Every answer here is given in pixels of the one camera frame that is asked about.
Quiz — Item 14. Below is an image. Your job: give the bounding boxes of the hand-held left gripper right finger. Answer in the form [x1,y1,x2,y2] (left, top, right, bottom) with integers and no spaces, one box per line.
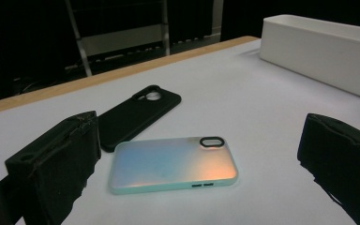
[296,112,360,225]

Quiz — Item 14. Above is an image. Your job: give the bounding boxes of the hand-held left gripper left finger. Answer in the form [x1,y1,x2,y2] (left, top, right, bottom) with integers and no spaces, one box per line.
[4,111,102,225]

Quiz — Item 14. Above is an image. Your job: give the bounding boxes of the black phone case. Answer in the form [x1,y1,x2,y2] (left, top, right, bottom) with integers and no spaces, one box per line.
[97,84,182,154]

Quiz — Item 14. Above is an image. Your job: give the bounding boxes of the white plastic container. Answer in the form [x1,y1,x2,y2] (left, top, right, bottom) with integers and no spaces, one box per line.
[259,13,360,101]

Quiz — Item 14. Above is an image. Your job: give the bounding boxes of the iridescent phone case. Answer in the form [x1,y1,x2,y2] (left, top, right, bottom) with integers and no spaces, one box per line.
[108,136,239,195]

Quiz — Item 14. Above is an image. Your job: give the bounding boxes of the white table mat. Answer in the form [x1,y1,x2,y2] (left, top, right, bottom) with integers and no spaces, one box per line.
[0,38,360,225]

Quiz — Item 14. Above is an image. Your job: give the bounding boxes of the grey metal stand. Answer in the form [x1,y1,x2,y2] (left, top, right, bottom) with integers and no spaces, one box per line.
[64,0,224,78]

